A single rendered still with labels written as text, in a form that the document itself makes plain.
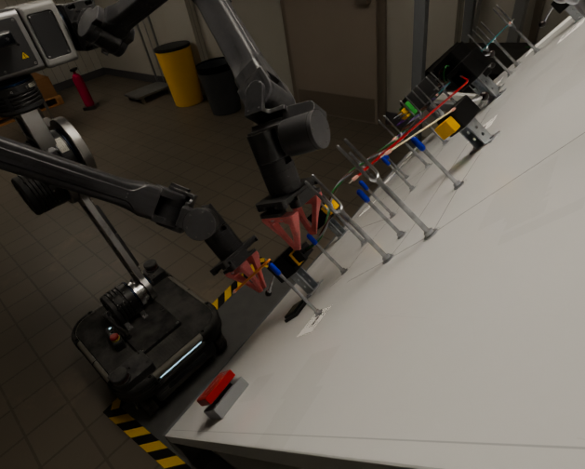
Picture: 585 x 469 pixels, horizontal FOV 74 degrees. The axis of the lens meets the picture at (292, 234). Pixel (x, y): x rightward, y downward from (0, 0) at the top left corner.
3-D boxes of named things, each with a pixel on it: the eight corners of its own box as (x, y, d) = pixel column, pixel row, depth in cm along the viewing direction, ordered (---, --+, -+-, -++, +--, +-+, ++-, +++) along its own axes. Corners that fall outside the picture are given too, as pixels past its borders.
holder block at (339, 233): (329, 243, 110) (305, 218, 110) (353, 224, 100) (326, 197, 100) (321, 252, 108) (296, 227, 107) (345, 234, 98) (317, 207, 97)
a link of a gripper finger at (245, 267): (284, 273, 80) (255, 237, 79) (263, 294, 75) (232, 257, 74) (265, 281, 85) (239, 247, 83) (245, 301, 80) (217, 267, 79)
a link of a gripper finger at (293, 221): (327, 234, 67) (310, 185, 64) (306, 256, 62) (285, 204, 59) (297, 236, 72) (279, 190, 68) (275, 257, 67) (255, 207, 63)
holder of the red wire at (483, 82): (525, 67, 84) (490, 32, 84) (498, 99, 79) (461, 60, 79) (506, 82, 89) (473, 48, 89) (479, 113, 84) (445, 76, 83)
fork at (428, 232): (433, 236, 41) (339, 140, 41) (421, 243, 42) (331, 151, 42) (440, 226, 42) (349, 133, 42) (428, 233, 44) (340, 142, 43)
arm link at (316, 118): (278, 106, 68) (245, 84, 61) (336, 86, 61) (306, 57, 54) (277, 171, 66) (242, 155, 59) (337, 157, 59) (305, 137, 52)
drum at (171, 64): (213, 98, 510) (196, 40, 467) (186, 110, 487) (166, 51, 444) (192, 94, 537) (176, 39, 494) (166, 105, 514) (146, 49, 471)
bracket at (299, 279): (316, 285, 73) (298, 266, 73) (323, 280, 72) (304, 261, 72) (304, 300, 70) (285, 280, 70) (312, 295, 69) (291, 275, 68)
